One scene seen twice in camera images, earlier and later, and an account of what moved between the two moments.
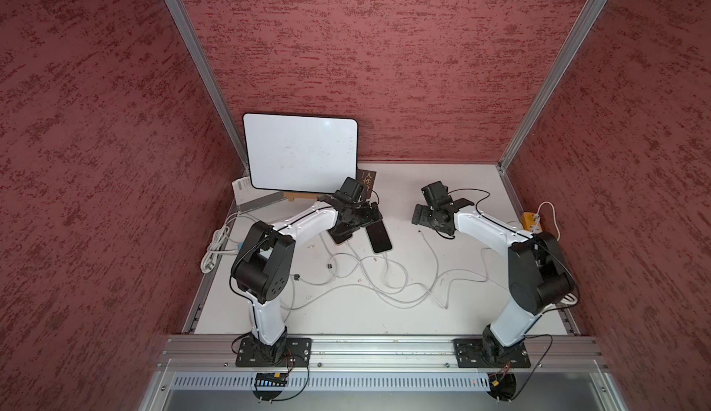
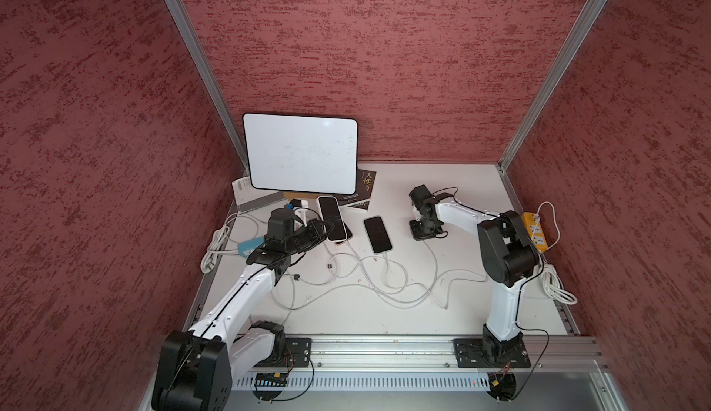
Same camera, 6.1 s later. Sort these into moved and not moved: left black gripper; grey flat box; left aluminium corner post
Moved: left black gripper
Not moved: left aluminium corner post; grey flat box
